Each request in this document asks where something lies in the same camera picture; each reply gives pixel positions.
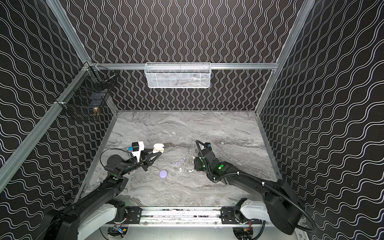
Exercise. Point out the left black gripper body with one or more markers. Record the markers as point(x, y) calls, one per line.
point(144, 161)

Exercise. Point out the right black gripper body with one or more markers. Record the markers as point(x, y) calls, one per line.
point(201, 160)

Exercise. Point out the cream earbud charging case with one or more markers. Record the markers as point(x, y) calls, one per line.
point(158, 148)

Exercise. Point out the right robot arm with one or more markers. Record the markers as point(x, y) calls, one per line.
point(283, 206)

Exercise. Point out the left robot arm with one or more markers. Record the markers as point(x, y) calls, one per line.
point(87, 214)

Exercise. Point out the purple round charging case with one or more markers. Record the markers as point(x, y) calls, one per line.
point(163, 174)

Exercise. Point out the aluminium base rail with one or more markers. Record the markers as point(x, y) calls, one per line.
point(180, 216)

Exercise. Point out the white wire mesh basket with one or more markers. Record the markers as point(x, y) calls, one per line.
point(178, 75)

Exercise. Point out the black wire basket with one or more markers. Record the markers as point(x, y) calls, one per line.
point(92, 90)

